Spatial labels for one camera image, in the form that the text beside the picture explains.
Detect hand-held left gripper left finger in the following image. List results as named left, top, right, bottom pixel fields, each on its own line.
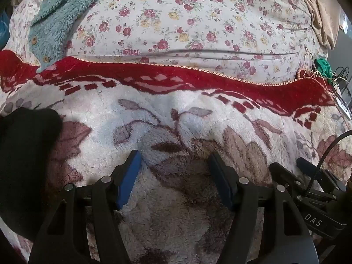
left=28, top=150, right=142, bottom=264

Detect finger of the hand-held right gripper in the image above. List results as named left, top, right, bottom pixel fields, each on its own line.
left=296, top=157, right=341, bottom=191
left=268, top=162, right=303, bottom=196

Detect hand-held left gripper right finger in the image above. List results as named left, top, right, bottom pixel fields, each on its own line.
left=207, top=152, right=319, bottom=264

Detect black pants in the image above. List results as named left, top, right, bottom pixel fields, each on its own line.
left=0, top=107, right=63, bottom=240

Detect red and white floral blanket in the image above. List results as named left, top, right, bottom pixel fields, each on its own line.
left=0, top=49, right=352, bottom=264

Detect beige curtain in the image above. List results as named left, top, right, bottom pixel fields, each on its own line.
left=301, top=0, right=341, bottom=50

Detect floral print quilt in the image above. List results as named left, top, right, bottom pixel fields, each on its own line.
left=9, top=0, right=319, bottom=86

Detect teal fleece garment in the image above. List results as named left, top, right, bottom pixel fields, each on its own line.
left=29, top=0, right=121, bottom=70

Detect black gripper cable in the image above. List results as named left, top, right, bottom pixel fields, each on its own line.
left=305, top=130, right=352, bottom=196

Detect black cable bundle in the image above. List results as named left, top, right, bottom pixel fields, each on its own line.
left=330, top=65, right=352, bottom=95

